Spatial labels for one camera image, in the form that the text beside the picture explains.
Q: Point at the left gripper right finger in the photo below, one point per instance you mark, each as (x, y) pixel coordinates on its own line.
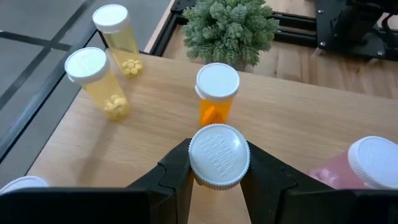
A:
(264, 186)

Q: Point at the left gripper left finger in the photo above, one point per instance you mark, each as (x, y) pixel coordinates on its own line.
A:
(174, 186)

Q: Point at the green plant in woven pot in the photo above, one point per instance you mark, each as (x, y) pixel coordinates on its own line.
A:
(230, 31)

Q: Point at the pink pill bottle white cap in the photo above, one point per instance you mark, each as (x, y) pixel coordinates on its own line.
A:
(370, 161)

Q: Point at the black aluminium frame rails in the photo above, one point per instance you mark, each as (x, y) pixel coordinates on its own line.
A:
(295, 28)

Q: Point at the wooden shelf black metal frame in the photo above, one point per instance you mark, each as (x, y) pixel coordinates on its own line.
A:
(280, 124)

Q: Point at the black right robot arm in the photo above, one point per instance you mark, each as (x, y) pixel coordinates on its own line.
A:
(354, 21)

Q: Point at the yellow pill bottle white cap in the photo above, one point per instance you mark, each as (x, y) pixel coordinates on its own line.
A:
(99, 87)
(119, 40)
(23, 183)

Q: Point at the orange pill bottle white cap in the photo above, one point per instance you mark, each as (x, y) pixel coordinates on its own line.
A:
(219, 155)
(216, 102)

